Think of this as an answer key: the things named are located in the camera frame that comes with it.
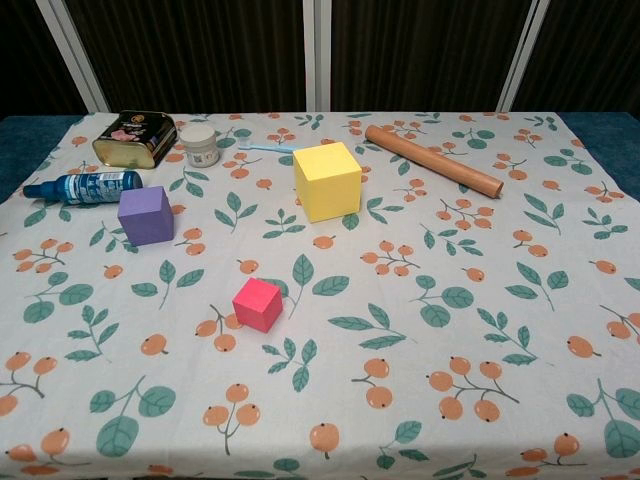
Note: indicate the pink cube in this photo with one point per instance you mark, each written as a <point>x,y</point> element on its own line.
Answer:
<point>256,306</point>

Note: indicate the blue spray bottle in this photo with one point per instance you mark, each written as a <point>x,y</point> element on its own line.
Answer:
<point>90,186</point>

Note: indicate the small white jar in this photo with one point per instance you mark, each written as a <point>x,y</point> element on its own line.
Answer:
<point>199,147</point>

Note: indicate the yellow cube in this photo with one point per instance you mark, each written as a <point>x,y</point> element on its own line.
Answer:
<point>325,185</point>

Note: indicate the light blue toothbrush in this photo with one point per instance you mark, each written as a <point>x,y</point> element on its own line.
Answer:
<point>265,146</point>

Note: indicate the floral fruit print tablecloth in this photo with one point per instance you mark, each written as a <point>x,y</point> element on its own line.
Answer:
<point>350,320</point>

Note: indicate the dark ribbed partition panel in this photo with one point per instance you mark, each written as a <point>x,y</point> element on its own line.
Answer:
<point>200,50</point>
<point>425,50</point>
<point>590,50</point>
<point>15,50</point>

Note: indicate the black gold tea tin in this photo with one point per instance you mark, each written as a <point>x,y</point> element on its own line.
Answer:
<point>135,137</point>

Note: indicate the brown wooden rolling pin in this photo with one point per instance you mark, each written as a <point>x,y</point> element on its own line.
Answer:
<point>430,160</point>

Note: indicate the purple cube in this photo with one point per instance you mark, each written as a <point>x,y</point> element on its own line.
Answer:
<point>145,220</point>

